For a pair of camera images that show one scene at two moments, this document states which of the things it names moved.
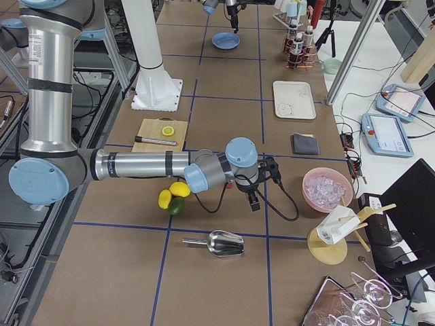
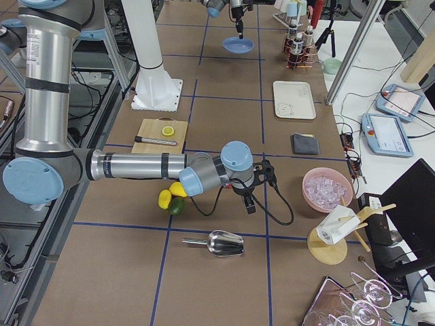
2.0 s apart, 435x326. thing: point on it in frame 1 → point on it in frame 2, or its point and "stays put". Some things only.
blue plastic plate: [225, 40] → [236, 45]
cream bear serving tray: [293, 100] stays put
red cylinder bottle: [317, 12] stays put
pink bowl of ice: [325, 189] stays put
